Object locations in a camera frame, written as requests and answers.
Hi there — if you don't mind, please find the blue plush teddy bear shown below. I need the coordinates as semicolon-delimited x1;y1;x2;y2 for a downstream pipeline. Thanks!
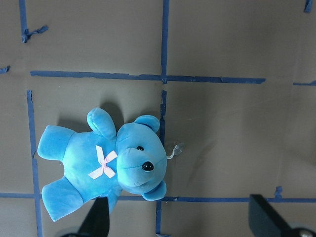
38;108;167;221

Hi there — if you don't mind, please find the clear suction cup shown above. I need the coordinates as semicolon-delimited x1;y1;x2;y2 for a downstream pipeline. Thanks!
167;143;184;159

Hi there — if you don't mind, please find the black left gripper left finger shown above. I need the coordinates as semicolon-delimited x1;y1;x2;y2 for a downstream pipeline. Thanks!
77;197;109;237

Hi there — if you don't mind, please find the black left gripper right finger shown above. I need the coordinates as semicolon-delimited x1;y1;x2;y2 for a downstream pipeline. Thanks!
248;195;295;237

